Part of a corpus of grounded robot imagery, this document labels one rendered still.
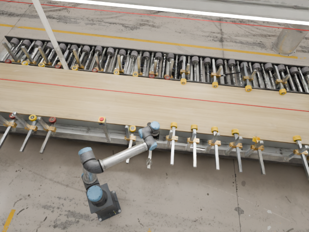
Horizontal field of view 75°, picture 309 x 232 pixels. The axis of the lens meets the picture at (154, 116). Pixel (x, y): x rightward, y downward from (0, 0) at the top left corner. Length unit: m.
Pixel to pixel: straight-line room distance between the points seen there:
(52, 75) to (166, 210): 2.50
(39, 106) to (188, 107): 1.93
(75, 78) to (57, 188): 1.61
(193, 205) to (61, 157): 2.13
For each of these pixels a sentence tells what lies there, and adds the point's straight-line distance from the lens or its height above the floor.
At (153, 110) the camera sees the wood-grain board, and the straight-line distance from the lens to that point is 2.61.
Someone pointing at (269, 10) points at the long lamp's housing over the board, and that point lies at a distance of 1.64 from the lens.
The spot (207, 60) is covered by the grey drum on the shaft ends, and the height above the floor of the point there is 0.85.
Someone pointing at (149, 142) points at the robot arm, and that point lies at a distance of 1.88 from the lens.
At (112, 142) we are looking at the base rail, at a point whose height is 0.70.
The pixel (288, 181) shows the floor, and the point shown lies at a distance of 3.87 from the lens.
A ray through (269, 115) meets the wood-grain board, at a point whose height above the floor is 0.90.
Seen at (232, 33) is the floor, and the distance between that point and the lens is 5.76.
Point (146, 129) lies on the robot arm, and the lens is 1.94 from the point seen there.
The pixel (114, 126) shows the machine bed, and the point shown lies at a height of 0.70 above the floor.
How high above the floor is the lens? 3.08
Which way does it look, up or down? 58 degrees down
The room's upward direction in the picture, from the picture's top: 4 degrees clockwise
